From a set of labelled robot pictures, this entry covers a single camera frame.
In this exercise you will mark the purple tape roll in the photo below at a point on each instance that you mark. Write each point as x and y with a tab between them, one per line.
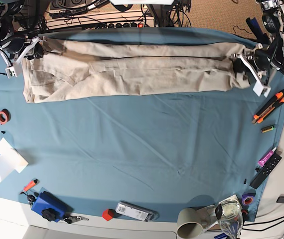
248	198

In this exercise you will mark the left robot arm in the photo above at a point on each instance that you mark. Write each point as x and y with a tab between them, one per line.
273	21

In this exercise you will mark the red cube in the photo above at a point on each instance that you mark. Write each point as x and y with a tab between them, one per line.
108	214

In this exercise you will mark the black power strip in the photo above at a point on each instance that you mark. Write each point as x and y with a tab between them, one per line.
125	25

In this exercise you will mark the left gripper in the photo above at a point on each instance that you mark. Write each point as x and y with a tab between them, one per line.
262	62

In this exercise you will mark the orange marker pen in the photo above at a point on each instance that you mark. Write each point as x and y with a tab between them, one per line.
29	186

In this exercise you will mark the clear wine glass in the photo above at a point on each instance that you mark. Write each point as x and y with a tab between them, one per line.
229	217

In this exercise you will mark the blue table cloth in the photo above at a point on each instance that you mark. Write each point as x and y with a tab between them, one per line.
162	152

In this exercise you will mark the white paper card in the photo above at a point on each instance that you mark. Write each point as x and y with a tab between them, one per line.
4	147

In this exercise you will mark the blue box with knob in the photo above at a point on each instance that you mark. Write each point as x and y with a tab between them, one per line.
49	207

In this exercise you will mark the small battery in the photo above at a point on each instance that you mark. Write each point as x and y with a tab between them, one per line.
268	128

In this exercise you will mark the clear plastic packaged item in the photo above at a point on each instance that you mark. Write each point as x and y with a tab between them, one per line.
136	212

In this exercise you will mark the beige ceramic mug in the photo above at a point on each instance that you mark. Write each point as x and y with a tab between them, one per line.
191	223

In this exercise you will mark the purple glue tube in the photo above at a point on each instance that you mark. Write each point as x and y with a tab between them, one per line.
266	157

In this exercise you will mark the beige T-shirt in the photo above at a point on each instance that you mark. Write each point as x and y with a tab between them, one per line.
74	69

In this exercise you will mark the orange black utility knife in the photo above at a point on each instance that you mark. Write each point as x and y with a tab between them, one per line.
271	105

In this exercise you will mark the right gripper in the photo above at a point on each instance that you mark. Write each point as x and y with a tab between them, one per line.
32	47

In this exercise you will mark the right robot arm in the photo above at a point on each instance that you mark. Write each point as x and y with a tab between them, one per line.
19	38

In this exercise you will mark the black remote control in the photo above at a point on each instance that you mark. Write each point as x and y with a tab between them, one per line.
265	171

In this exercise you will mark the red tape roll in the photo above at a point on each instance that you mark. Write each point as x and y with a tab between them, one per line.
4	116

